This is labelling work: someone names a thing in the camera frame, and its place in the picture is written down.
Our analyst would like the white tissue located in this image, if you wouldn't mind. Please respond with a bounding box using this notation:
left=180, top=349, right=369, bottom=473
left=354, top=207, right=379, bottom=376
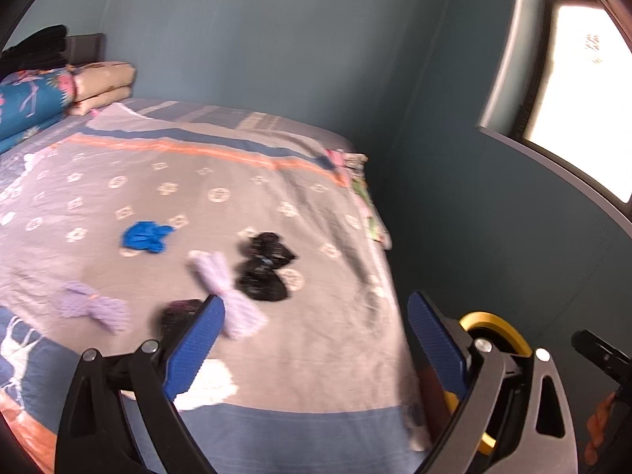
left=174, top=358, right=236, bottom=412

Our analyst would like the blue glove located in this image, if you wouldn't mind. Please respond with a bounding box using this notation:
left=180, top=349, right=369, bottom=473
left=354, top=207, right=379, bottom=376
left=122, top=220, right=175, bottom=256

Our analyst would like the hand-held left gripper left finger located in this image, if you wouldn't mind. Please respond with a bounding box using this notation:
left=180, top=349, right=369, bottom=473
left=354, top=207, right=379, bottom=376
left=53, top=294, right=226, bottom=474

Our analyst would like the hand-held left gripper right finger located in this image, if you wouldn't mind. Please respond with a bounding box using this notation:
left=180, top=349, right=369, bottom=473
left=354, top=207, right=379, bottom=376
left=408, top=291, right=579, bottom=474

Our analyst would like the black plastic bag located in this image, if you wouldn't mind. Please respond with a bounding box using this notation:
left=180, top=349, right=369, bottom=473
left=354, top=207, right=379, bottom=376
left=234, top=265, right=290, bottom=305
left=239, top=231, right=298, bottom=271

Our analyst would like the black cloth pile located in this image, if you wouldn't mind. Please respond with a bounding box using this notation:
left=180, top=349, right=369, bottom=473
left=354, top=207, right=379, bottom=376
left=0, top=24, right=68, bottom=73

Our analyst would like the beige folded quilt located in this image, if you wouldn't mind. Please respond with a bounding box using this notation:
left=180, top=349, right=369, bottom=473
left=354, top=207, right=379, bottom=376
left=66, top=60, right=137, bottom=117

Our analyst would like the dark purple sock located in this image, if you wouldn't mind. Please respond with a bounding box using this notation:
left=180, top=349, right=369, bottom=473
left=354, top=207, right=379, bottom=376
left=157, top=298, right=204, bottom=342

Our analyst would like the brown bed headboard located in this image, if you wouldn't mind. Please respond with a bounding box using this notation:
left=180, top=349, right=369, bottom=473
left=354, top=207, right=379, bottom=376
left=65, top=33, right=107, bottom=66

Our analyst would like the pink green floral cloth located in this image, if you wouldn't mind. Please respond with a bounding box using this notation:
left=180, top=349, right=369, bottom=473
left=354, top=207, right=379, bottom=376
left=323, top=148, right=392, bottom=251

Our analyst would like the patterned bed sheet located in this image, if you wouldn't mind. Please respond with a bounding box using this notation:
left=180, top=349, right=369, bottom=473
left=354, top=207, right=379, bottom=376
left=0, top=98, right=434, bottom=474

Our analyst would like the person's right hand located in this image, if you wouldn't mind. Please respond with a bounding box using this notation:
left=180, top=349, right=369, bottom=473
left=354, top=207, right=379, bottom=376
left=585, top=391, right=619, bottom=466

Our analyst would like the small white pink cloth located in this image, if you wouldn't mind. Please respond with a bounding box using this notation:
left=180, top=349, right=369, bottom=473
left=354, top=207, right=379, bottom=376
left=24, top=150, right=51, bottom=173

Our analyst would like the yellow tape roll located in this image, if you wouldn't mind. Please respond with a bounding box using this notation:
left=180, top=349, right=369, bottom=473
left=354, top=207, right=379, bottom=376
left=417, top=311, right=533, bottom=456

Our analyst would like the lilac sock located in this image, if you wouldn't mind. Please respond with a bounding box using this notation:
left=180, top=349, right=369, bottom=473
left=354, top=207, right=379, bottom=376
left=186, top=251, right=268, bottom=340

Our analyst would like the red window decal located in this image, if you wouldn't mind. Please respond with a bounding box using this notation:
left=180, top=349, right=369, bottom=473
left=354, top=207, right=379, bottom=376
left=581, top=34, right=602, bottom=64

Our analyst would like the window with dark frame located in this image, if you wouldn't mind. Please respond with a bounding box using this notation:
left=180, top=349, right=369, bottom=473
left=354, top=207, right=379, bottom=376
left=475, top=0, right=632, bottom=240

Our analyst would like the blue floral folded quilt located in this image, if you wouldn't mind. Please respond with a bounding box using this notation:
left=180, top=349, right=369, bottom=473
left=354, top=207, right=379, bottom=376
left=0, top=69, right=78, bottom=155

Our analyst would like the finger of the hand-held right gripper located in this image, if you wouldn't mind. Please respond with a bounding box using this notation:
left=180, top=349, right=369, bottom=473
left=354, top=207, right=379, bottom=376
left=570, top=329, right=632, bottom=387

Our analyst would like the lilac crinkled paper scrap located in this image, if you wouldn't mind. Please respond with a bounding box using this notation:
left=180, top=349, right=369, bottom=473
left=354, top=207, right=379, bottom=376
left=56, top=280, right=131, bottom=335

